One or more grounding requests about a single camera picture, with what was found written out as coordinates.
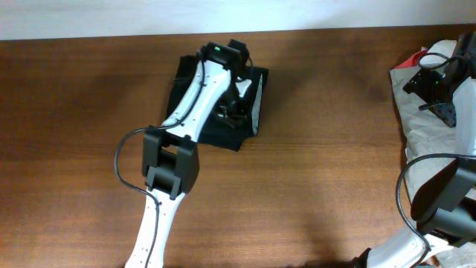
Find red cloth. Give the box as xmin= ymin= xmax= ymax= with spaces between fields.
xmin=394 ymin=48 xmax=428 ymax=69

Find white cloth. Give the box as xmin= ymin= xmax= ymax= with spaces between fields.
xmin=419 ymin=40 xmax=457 ymax=68

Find grey shorts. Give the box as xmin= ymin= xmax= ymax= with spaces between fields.
xmin=389 ymin=66 xmax=476 ymax=268

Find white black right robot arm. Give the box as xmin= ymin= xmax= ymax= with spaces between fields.
xmin=351 ymin=32 xmax=475 ymax=267

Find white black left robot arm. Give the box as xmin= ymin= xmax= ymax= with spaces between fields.
xmin=126 ymin=39 xmax=267 ymax=267

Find black shorts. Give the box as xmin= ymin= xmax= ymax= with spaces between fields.
xmin=166 ymin=55 xmax=269 ymax=151

